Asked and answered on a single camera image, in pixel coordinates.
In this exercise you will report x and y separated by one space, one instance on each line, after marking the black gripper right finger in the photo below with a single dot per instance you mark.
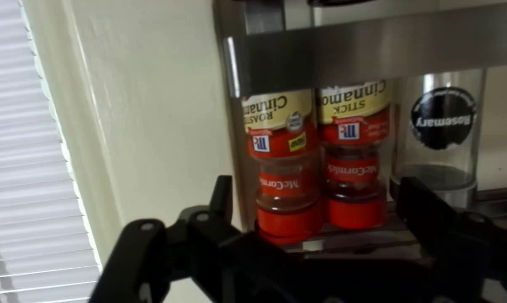
466 252

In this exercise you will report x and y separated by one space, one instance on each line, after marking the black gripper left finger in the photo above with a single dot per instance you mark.
152 257

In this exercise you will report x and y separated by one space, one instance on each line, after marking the roasted cinnamon spice bottle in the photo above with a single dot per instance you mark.
280 144

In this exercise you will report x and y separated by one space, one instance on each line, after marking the stick cinnamon spice bottle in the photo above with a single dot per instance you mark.
355 134

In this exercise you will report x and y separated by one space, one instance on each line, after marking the white window blind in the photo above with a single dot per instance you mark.
23 168

